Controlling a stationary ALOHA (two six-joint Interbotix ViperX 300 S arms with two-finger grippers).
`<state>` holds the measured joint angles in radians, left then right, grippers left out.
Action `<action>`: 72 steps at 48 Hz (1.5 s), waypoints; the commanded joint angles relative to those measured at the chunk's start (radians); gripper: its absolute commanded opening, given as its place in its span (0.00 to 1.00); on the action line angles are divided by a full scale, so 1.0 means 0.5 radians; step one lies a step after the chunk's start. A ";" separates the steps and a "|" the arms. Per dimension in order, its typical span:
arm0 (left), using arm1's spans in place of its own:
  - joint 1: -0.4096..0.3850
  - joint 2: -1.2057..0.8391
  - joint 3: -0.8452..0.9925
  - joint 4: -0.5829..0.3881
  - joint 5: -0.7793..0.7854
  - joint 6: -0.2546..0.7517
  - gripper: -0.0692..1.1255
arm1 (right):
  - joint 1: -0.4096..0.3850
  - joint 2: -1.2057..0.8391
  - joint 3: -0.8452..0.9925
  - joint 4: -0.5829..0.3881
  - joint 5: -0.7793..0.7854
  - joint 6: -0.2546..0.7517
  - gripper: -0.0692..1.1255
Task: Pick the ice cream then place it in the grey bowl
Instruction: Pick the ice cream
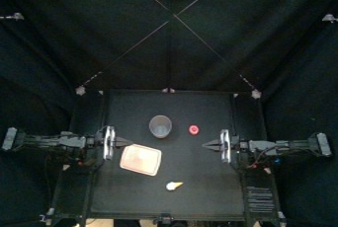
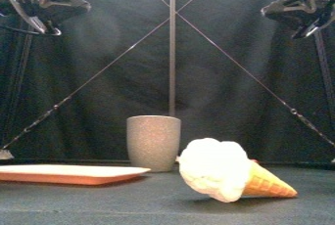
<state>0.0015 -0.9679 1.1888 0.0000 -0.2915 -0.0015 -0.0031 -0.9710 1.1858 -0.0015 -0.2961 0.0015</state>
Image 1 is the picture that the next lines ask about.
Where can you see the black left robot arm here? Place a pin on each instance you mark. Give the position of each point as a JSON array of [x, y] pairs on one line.
[[48, 140]]

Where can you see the toy ice cream cone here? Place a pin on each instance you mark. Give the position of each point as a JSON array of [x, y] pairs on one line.
[[172, 186]]

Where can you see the silver frame corner bracket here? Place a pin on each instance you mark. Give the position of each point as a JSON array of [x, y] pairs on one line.
[[13, 16], [328, 17], [80, 90], [255, 93]]

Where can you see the black table edge clamp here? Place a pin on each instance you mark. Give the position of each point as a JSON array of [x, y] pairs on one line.
[[163, 219]]

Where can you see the small red round toy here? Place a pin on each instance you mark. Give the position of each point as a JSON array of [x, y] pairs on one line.
[[193, 129]]

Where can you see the grey bowl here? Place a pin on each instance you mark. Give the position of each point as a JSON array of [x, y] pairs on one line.
[[160, 126]]

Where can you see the silver frame middle bracket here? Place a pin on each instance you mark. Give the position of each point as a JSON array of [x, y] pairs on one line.
[[168, 90]]

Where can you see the pink square plate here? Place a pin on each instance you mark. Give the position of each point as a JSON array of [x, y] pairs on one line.
[[140, 159]]

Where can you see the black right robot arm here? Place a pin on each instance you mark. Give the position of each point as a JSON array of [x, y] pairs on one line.
[[280, 145]]

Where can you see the black backdrop cloth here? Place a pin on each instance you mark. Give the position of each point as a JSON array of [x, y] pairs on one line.
[[168, 33]]

